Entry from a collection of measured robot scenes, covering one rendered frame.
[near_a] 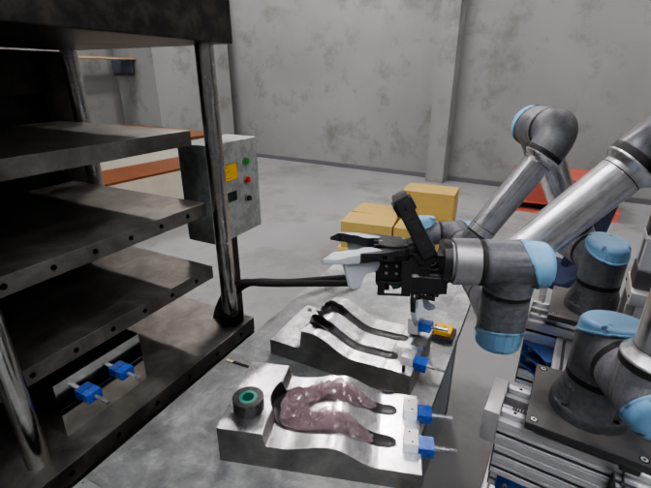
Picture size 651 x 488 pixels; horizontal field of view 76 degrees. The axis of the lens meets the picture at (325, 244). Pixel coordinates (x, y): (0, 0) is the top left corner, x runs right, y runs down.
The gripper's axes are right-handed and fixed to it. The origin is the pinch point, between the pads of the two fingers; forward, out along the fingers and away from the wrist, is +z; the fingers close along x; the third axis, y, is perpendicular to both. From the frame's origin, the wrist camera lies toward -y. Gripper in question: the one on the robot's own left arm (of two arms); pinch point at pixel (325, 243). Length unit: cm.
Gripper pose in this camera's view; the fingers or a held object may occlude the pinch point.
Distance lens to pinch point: 67.9
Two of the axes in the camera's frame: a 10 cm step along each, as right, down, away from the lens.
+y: -0.1, 9.7, 2.5
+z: -10.0, -0.4, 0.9
